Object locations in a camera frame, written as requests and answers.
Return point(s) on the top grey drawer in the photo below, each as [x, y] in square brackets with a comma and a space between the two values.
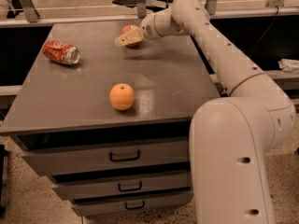
[93, 158]

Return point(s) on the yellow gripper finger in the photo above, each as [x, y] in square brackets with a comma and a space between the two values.
[133, 36]

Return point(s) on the bottom grey drawer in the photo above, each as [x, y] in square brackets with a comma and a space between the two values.
[132, 203]

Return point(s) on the grey drawer cabinet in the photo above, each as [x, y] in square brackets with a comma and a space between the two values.
[60, 106]

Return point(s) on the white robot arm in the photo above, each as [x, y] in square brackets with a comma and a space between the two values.
[229, 135]

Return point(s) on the orange fruit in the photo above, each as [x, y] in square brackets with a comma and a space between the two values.
[122, 96]

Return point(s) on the red apple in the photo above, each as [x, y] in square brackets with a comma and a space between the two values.
[126, 29]

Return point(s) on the grey window rail frame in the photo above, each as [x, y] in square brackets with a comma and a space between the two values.
[15, 12]

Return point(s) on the grey drawer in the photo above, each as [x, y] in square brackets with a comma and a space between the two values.
[121, 185]
[132, 203]
[93, 158]

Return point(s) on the middle grey drawer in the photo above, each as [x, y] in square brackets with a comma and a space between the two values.
[121, 185]

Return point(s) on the crushed red soda can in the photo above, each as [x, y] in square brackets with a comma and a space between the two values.
[61, 52]

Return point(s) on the white packet on ledge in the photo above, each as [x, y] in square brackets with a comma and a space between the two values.
[287, 65]

